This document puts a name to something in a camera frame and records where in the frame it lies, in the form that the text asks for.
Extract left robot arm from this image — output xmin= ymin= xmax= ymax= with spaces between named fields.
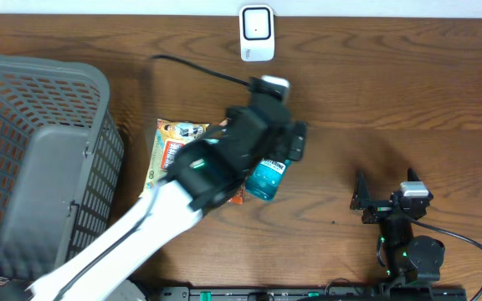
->
xmin=29 ymin=94 xmax=307 ymax=300

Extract red chocolate bar wrapper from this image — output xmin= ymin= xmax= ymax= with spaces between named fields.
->
xmin=228 ymin=186 xmax=246 ymax=205

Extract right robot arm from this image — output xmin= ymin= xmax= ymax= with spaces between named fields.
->
xmin=350 ymin=169 xmax=445 ymax=285

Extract black left camera cable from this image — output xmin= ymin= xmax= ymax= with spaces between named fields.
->
xmin=151 ymin=54 xmax=253 ymax=89

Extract black camera cable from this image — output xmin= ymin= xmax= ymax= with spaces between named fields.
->
xmin=395 ymin=200 xmax=482 ymax=301
xmin=151 ymin=54 xmax=253 ymax=89

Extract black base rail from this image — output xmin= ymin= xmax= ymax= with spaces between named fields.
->
xmin=149 ymin=283 xmax=467 ymax=301

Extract yellow snack bag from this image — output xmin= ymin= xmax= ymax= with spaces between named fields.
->
xmin=143 ymin=119 xmax=209 ymax=191

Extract black right camera cable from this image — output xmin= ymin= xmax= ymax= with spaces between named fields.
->
xmin=395 ymin=200 xmax=482 ymax=301

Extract grey plastic basket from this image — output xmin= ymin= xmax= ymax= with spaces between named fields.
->
xmin=0 ymin=54 xmax=124 ymax=288

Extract white barcode scanner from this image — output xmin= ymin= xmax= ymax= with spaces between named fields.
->
xmin=239 ymin=4 xmax=275 ymax=62

